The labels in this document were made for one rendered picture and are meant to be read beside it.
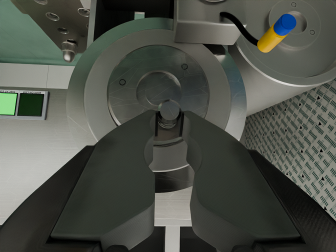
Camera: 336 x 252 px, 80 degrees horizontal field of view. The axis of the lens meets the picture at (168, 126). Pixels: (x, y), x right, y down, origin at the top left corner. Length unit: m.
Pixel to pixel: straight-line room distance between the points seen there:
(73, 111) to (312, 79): 0.20
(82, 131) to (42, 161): 0.39
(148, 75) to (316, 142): 0.20
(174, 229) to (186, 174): 0.37
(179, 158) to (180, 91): 0.05
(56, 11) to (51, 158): 0.31
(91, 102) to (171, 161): 0.07
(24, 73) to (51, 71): 0.37
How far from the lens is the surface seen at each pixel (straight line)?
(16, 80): 3.59
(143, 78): 0.16
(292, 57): 0.22
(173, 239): 0.53
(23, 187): 0.58
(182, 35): 0.17
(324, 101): 0.28
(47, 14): 0.51
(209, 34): 0.17
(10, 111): 0.60
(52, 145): 0.54
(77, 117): 0.17
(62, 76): 3.31
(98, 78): 0.17
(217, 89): 0.17
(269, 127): 0.36
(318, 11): 0.26
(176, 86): 0.15
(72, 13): 0.48
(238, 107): 0.18
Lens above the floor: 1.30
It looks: 8 degrees down
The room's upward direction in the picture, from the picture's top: 179 degrees counter-clockwise
